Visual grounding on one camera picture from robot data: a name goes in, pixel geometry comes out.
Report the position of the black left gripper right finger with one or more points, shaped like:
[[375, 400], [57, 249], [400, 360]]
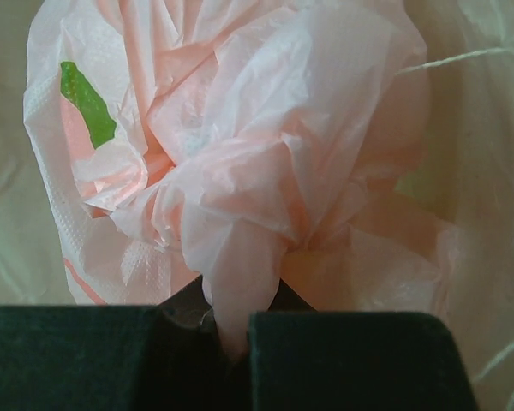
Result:
[[302, 359]]

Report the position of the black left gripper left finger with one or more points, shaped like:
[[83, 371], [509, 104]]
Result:
[[108, 357]]

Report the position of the pink plastic grocery bag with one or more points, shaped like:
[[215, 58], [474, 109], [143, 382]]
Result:
[[247, 142]]

